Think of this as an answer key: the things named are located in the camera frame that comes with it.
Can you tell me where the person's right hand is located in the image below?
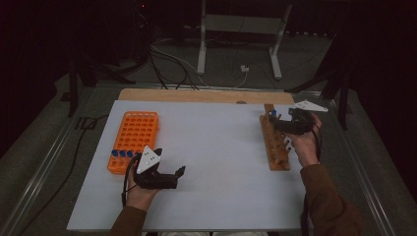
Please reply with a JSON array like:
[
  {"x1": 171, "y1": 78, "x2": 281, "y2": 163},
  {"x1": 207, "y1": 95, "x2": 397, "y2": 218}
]
[{"x1": 284, "y1": 112, "x2": 324, "y2": 169}]

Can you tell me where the long black floor cable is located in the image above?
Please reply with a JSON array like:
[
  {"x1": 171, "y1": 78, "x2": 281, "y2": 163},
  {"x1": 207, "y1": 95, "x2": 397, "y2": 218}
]
[{"x1": 18, "y1": 113, "x2": 110, "y2": 236}]

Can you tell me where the black tripod stand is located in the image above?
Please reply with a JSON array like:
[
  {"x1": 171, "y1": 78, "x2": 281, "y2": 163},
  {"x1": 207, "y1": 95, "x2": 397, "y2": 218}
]
[
  {"x1": 67, "y1": 55, "x2": 136, "y2": 118},
  {"x1": 284, "y1": 62, "x2": 351, "y2": 131}
]

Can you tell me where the wooden test tube rack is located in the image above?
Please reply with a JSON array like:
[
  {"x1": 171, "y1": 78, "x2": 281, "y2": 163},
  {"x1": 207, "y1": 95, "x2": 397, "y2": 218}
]
[{"x1": 259, "y1": 103, "x2": 293, "y2": 172}]

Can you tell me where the black floor cable bundle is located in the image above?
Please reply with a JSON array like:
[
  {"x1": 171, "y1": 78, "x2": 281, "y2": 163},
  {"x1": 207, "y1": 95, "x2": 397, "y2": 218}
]
[{"x1": 149, "y1": 45, "x2": 200, "y2": 91}]

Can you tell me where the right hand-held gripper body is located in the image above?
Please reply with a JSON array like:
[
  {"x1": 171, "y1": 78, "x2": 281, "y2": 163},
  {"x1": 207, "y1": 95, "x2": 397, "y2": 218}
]
[{"x1": 275, "y1": 99, "x2": 329, "y2": 136}]

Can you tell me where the hand-held gripper cable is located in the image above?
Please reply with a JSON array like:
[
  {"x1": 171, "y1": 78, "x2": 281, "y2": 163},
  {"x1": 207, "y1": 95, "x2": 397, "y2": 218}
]
[
  {"x1": 121, "y1": 154, "x2": 141, "y2": 207},
  {"x1": 312, "y1": 128, "x2": 323, "y2": 162}
]

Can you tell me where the right hand-held gripper cable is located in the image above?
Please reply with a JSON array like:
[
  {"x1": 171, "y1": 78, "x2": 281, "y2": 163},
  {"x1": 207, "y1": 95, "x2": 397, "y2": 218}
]
[{"x1": 312, "y1": 128, "x2": 323, "y2": 162}]

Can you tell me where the dark equipment rack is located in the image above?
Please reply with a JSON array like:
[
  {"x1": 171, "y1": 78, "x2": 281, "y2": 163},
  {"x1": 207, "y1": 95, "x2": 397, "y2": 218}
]
[{"x1": 131, "y1": 0, "x2": 155, "y2": 63}]

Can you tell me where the left hand-held gripper cable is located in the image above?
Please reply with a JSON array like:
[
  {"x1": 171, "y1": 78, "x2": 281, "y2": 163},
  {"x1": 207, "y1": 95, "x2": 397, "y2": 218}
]
[{"x1": 121, "y1": 154, "x2": 141, "y2": 207}]

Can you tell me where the white metal stand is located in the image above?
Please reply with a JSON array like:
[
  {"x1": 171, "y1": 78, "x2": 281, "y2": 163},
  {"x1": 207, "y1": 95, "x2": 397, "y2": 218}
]
[{"x1": 196, "y1": 0, "x2": 293, "y2": 81}]

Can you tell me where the orange plastic tube rack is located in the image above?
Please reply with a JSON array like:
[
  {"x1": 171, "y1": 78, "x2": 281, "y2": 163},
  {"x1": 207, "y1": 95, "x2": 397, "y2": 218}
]
[{"x1": 106, "y1": 110, "x2": 160, "y2": 175}]

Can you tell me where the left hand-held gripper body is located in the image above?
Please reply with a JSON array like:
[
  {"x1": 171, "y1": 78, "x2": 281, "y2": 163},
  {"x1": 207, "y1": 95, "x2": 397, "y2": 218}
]
[{"x1": 133, "y1": 145, "x2": 180, "y2": 191}]

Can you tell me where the white board sheet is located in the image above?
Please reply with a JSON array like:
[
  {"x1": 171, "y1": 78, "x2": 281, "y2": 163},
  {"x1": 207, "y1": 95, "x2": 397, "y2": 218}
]
[{"x1": 66, "y1": 99, "x2": 335, "y2": 233}]

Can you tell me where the person's left hand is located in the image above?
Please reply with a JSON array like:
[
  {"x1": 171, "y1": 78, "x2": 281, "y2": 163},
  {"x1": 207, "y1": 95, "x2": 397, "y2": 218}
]
[{"x1": 125, "y1": 171, "x2": 161, "y2": 212}]

